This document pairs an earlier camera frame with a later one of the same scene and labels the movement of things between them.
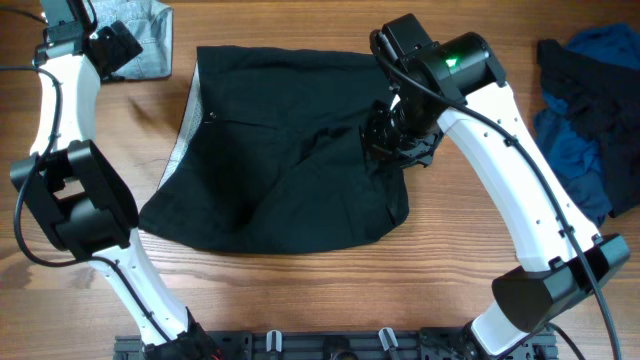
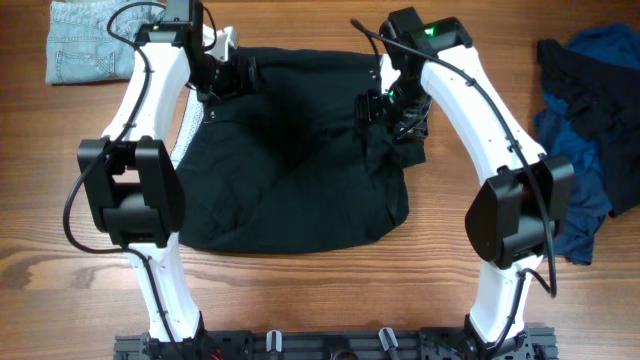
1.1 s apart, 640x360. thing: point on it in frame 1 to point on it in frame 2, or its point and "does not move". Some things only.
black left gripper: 123,48 to 238,83
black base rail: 350,345 does not move
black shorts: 270,154 does not move
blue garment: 556,136 does not move
